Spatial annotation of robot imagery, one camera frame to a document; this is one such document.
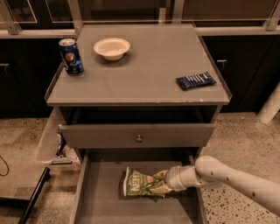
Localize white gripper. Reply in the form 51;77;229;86
153;166;186;194

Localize green jalapeno chip bag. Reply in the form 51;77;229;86
122;167;166;197

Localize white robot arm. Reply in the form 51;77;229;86
161;88;280;215

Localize round metal drawer knob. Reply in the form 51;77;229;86
136;135;144;143

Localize grey top drawer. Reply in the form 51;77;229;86
60;123;215;149

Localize grey open middle drawer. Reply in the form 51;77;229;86
70;148;207;224

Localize grey drawer cabinet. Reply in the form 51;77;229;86
44;24;233;165

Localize dark blue snack bar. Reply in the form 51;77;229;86
175;72;216;91

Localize snack bags in bin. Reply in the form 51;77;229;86
56;124;71;158

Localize clear plastic bin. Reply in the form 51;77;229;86
36;110;81;171

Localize black metal bar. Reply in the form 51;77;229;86
17;167;51;224

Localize blue Pepsi can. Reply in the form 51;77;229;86
59;38;84;75

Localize black floor cable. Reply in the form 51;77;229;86
0;155;10;178

